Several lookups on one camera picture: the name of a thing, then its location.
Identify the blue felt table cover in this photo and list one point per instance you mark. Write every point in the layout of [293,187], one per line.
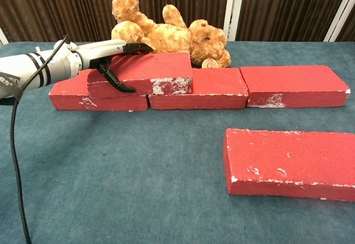
[124,172]

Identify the brown plush teddy bear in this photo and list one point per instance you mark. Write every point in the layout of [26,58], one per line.
[172,37]

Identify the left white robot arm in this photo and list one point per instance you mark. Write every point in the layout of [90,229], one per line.
[27,69]

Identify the left white-black robot hand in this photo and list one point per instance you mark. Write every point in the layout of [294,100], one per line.
[100,51]

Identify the white partition post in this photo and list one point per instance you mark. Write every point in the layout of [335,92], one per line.
[339,14]
[2,37]
[233,8]

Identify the red brick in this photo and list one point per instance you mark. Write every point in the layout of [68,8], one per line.
[69,91]
[291,158]
[291,83]
[158,68]
[210,86]

